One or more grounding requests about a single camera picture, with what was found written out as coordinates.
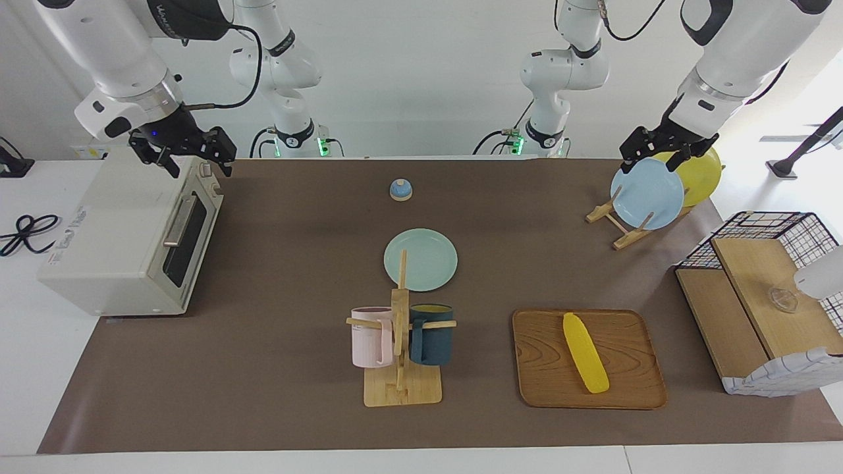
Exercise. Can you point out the white socket box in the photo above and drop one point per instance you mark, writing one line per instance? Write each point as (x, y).
(89, 152)

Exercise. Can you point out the pink mug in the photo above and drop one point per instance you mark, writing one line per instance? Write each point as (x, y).
(369, 339)

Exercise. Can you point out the wooden plate rack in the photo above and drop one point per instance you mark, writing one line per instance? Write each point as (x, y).
(625, 238)

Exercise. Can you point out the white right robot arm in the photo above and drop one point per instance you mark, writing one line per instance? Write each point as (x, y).
(112, 39)

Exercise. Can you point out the small clear glass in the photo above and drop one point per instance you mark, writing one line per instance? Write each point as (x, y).
(782, 301)

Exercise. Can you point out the white rounded object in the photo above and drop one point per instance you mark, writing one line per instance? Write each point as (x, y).
(823, 276)

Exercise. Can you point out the light blue plate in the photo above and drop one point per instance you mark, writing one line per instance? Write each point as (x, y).
(649, 197)

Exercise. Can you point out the mint green plate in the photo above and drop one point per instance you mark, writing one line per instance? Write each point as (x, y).
(428, 260)

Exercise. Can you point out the black stand pole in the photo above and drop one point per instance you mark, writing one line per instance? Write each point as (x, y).
(800, 153)

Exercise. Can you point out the yellow corn cob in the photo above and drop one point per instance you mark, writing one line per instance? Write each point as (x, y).
(585, 352)

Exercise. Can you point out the white checked cloth liner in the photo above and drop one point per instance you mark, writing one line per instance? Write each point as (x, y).
(790, 378)

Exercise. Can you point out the yellow plate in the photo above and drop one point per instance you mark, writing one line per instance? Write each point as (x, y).
(705, 178)

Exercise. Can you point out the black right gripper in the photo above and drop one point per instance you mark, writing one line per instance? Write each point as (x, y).
(184, 135)

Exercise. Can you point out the wooden step shelf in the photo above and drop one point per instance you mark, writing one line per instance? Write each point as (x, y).
(757, 270)

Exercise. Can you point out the wooden tray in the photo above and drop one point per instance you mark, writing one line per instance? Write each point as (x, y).
(632, 359)

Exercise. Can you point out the white toaster oven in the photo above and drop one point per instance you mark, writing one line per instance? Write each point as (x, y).
(105, 230)

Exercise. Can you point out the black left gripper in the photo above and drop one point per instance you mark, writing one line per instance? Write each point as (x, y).
(668, 138)

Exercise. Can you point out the wooden mug tree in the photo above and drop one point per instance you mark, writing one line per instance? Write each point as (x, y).
(402, 392)

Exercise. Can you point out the brown table mat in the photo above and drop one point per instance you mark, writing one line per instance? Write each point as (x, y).
(296, 395)

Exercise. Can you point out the dark blue mug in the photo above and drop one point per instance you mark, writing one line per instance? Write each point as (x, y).
(435, 339)

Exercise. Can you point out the blue service bell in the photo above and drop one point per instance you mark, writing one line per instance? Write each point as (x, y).
(401, 191)

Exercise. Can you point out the black clamp base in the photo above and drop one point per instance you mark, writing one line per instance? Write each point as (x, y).
(13, 168)

